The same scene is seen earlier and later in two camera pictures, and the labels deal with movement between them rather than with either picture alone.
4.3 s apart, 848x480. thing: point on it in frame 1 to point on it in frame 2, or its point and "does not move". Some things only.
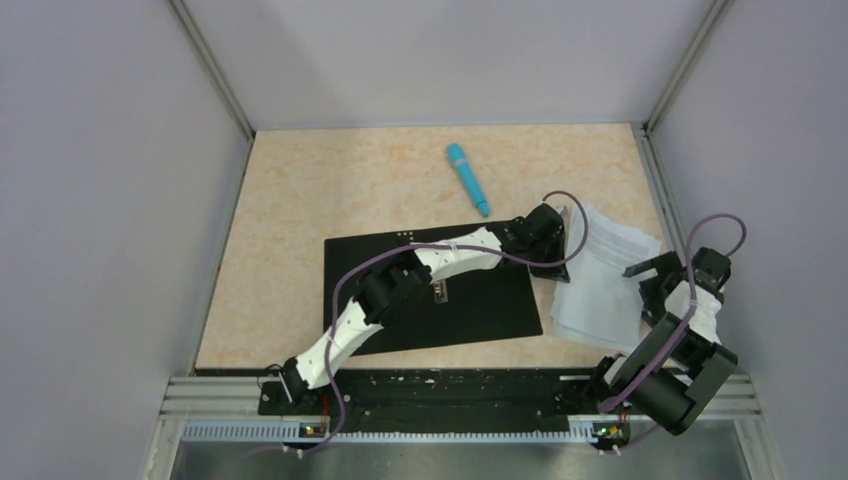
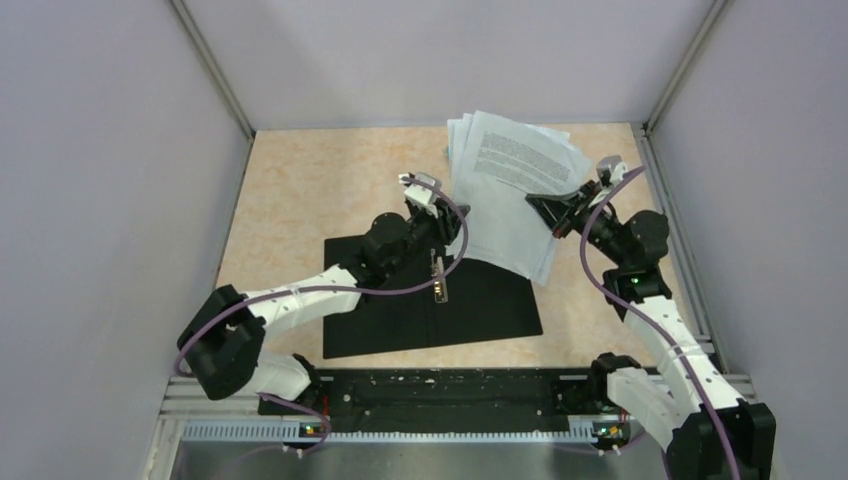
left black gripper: [557, 272] to [447, 224]
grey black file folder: [490, 301] does not move
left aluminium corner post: [209, 57] does not move
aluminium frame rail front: [191, 398] does not move
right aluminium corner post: [717, 11] does not move
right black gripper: [664, 264] to [558, 211]
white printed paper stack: [599, 305] to [496, 165]
